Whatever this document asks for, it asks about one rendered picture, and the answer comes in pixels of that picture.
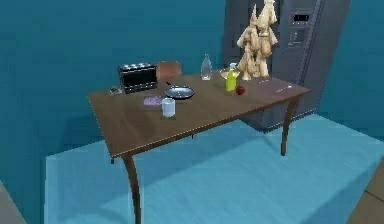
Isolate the grey fridge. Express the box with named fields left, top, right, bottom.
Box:
left=221, top=0, right=352, bottom=132

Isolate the purple cloth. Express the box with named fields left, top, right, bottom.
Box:
left=143, top=95, right=164, bottom=107

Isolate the black toaster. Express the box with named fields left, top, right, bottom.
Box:
left=117, top=62, right=159, bottom=95

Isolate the clear glass bottle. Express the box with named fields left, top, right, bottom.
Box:
left=200, top=53, right=213, bottom=81

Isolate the brown wooden table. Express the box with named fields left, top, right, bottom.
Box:
left=87, top=68, right=313, bottom=224

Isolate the yellow-green spray bottle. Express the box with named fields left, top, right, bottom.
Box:
left=225, top=62, right=240, bottom=93

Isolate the white mug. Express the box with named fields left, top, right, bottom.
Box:
left=161, top=97, right=177, bottom=118

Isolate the dark grey pan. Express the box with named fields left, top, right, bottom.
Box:
left=164, top=81, right=196, bottom=100

